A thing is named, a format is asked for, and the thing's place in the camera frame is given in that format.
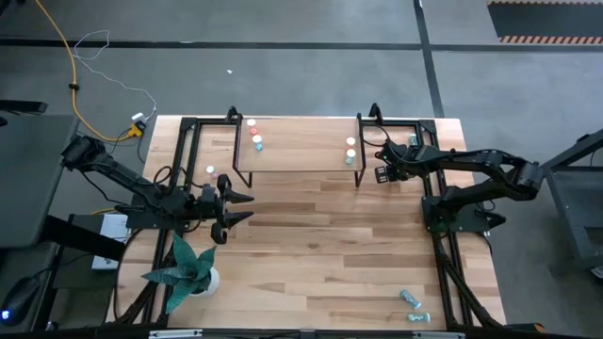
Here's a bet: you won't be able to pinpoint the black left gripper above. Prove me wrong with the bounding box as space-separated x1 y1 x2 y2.
200 172 255 246

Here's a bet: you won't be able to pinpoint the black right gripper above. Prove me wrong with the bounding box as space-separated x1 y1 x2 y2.
374 140 421 185

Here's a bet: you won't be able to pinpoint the wooden shelf black metal legs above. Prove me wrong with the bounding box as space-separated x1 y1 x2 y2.
233 116 367 189

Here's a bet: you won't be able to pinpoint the artificial plant in white pot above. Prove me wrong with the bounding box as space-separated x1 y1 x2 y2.
139 233 221 315

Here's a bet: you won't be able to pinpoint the white box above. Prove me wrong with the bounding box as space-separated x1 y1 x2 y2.
91 212 131 272

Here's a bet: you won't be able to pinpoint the yellow and white power plug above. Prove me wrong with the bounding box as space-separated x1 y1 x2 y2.
129 111 148 140

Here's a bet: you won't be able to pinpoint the silver aluminium extrusion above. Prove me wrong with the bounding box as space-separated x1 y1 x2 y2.
148 329 204 339
413 331 466 339

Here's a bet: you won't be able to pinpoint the black desk support bar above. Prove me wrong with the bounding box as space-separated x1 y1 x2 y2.
41 214 126 263

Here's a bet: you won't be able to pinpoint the black metal cart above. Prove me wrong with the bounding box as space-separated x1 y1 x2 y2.
518 127 603 279

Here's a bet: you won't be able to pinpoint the dark grey desk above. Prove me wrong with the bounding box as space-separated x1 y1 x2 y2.
0 247 65 331

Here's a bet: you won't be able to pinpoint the black mat with hazard stripes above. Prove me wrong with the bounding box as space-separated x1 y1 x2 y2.
486 0 603 46

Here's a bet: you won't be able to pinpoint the black computer mouse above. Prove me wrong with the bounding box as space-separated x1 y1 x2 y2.
0 276 41 327

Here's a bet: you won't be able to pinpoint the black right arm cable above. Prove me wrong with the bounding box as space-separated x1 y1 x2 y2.
360 122 395 150

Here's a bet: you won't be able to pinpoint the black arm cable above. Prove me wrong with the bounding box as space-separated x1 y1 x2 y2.
151 164 189 189
360 122 395 150

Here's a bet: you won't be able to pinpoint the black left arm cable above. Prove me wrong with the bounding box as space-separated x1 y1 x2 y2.
151 164 189 189

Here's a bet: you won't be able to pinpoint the white cable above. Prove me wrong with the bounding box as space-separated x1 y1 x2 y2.
73 30 158 121

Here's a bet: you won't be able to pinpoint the yellow cable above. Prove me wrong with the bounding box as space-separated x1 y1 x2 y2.
33 0 145 142

